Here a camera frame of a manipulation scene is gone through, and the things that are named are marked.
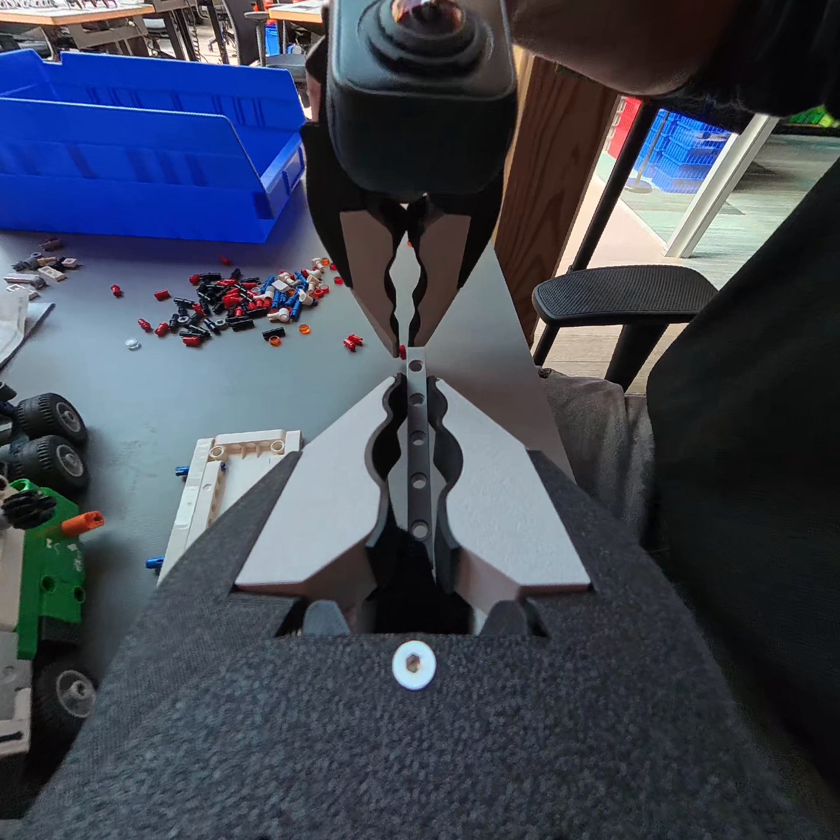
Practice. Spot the pile of small lego pieces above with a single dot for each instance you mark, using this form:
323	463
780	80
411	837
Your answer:
229	302

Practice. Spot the grey lego beam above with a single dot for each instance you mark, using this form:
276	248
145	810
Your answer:
417	426

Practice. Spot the white lego frame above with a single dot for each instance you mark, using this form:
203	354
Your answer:
197	485

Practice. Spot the person's right forearm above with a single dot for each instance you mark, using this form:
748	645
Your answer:
590	39

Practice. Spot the cluster of grey lego tiles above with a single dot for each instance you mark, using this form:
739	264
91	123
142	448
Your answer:
39	266

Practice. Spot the white table leg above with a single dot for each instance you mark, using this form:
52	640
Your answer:
722	190

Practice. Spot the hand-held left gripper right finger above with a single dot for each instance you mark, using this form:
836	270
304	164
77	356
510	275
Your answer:
512	518

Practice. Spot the background wooden desk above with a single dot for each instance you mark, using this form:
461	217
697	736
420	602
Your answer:
72	12

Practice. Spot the stack of blue crates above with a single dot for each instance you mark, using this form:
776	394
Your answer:
682	154

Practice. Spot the black table leg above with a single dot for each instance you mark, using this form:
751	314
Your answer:
617	184

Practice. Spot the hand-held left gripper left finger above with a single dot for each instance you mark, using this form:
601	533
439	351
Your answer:
315	512

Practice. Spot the person's grey pants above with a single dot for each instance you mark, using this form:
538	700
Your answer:
604	446

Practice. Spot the black office chair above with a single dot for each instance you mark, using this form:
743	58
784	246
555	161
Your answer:
617	292

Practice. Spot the instruction booklet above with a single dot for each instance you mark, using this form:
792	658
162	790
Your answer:
13	328

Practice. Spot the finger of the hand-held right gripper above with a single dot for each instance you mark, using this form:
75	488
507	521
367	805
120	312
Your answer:
367	275
446	262

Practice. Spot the wooden post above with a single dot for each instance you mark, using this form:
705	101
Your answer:
544	164

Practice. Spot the lego truck model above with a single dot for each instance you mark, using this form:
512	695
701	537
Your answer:
46	571

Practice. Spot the blue plastic bin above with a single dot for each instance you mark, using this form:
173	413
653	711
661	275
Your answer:
131	164

